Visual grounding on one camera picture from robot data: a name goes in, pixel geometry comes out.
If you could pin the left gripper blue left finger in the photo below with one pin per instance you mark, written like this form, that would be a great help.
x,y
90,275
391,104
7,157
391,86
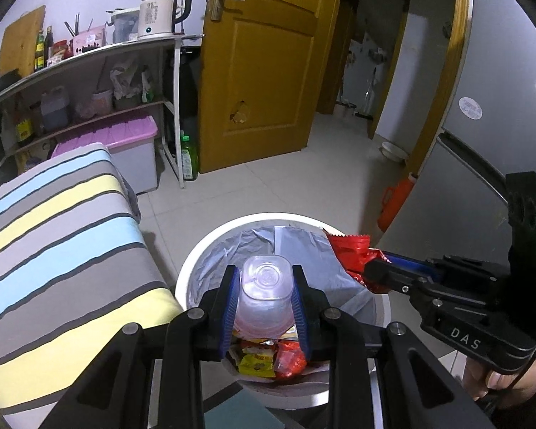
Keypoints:
x,y
221,306

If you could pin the grey refrigerator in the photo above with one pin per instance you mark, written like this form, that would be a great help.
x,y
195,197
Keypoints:
x,y
458,205

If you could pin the red wrapper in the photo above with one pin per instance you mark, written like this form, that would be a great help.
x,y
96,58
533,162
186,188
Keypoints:
x,y
354,252

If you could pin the white electric kettle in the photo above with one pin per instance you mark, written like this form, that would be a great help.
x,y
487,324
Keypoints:
x,y
160,17

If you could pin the clear plastic cup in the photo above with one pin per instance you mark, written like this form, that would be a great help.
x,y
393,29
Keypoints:
x,y
264,306

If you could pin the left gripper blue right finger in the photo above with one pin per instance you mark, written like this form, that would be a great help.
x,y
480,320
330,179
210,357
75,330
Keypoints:
x,y
307,306

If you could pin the yellow small snack packet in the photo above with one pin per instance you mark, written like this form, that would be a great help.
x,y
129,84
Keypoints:
x,y
257,365

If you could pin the orange wooden door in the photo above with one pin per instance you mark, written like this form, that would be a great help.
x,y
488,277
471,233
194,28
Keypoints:
x,y
262,66

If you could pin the clear plastic container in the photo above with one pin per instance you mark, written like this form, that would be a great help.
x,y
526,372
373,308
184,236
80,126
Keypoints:
x,y
125,24

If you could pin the dark sauce bottle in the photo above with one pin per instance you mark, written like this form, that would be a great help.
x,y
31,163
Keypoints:
x,y
48,42

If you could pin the pink lid storage box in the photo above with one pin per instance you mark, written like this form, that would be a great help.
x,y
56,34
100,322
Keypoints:
x,y
130,140

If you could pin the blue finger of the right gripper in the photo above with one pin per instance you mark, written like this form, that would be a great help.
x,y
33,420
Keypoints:
x,y
423,268
391,277

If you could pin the wooden cutting board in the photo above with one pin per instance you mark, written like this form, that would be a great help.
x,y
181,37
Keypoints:
x,y
19,41

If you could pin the green detergent bottle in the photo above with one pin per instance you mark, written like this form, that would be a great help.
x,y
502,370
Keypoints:
x,y
189,157

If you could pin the grey oil jug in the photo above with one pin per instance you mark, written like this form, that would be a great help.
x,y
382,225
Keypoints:
x,y
54,105

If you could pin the striped table cloth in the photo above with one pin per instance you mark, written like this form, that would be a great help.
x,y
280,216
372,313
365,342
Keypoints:
x,y
74,269

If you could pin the red plastic bag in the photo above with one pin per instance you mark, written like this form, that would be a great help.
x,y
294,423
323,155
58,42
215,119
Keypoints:
x,y
290,361

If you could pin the person's right hand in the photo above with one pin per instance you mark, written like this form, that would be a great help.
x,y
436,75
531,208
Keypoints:
x,y
517,389

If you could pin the pink utensil holder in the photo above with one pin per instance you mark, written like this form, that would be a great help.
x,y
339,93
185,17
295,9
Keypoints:
x,y
88,40

